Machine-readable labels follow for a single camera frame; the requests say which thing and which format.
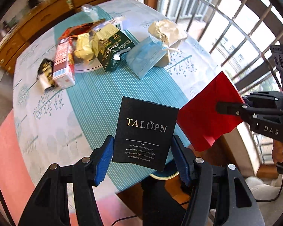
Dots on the black floral wrapper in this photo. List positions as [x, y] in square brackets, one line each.
[45, 75]

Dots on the red milk carton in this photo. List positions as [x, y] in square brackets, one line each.
[63, 73]

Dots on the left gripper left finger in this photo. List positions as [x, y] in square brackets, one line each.
[101, 159]

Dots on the yellow paper bag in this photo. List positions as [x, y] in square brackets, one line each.
[83, 48]

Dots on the green chocolate box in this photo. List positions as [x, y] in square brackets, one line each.
[109, 43]

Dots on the white lilac small box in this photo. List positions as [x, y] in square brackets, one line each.
[117, 22]

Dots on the red orange snack wrapper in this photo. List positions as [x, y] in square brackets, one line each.
[75, 31]

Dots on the blue face mask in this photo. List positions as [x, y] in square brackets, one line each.
[145, 55]

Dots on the beige paper bag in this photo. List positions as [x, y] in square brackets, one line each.
[167, 32]

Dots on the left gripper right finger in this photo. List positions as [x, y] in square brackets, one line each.
[183, 158]

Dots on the black TALOPN packet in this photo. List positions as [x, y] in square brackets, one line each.
[144, 133]

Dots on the leaf-print teal tablecloth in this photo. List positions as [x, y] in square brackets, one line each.
[63, 125]

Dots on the clear crushed plastic bottle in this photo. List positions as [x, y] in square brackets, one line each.
[91, 12]

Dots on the red cloth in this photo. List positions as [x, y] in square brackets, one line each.
[199, 119]

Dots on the person right hand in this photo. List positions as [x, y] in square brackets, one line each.
[277, 152]

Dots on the round dark trash bin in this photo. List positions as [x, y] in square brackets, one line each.
[170, 171]

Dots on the small beige box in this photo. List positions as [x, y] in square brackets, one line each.
[164, 61]

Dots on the metal window grille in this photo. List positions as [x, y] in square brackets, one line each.
[237, 34]

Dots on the wooden desk with drawers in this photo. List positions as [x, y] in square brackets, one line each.
[34, 24]

